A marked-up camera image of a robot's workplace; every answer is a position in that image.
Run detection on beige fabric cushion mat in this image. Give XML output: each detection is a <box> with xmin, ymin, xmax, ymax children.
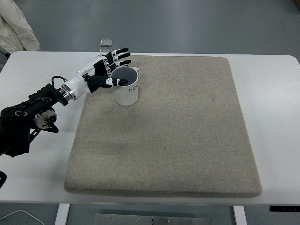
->
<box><xmin>65</xmin><ymin>56</ymin><xmax>262</xmax><ymax>198</ymax></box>

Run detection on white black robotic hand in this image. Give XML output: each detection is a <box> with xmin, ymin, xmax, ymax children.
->
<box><xmin>61</xmin><ymin>48</ymin><xmax>131</xmax><ymax>100</ymax></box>

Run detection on black desk control panel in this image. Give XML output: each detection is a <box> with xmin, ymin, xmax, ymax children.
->
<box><xmin>269</xmin><ymin>206</ymin><xmax>300</xmax><ymax>212</ymax></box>

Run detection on white table leg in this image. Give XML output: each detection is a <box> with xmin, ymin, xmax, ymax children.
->
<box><xmin>54</xmin><ymin>203</ymin><xmax>70</xmax><ymax>225</ymax></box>
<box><xmin>233</xmin><ymin>206</ymin><xmax>247</xmax><ymax>225</ymax></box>

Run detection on grey floor socket box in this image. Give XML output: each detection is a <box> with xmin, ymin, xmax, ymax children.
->
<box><xmin>99</xmin><ymin>39</ymin><xmax>113</xmax><ymax>53</ymax></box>

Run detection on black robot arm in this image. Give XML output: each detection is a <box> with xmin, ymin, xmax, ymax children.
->
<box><xmin>0</xmin><ymin>76</ymin><xmax>71</xmax><ymax>157</ymax></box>

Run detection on left white table leg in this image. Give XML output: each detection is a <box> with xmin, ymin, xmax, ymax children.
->
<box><xmin>54</xmin><ymin>203</ymin><xmax>70</xmax><ymax>225</ymax></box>

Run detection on white ribbed cup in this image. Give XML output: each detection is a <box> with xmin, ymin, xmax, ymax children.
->
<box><xmin>111</xmin><ymin>66</ymin><xmax>141</xmax><ymax>106</ymax></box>

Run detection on white cable on floor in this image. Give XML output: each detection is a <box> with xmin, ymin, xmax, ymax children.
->
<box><xmin>0</xmin><ymin>210</ymin><xmax>45</xmax><ymax>225</ymax></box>

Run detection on cream white jacket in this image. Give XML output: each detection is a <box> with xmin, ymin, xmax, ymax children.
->
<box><xmin>0</xmin><ymin>0</ymin><xmax>42</xmax><ymax>54</ymax></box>

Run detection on right white table leg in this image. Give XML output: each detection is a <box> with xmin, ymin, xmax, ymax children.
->
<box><xmin>233</xmin><ymin>206</ymin><xmax>247</xmax><ymax>225</ymax></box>

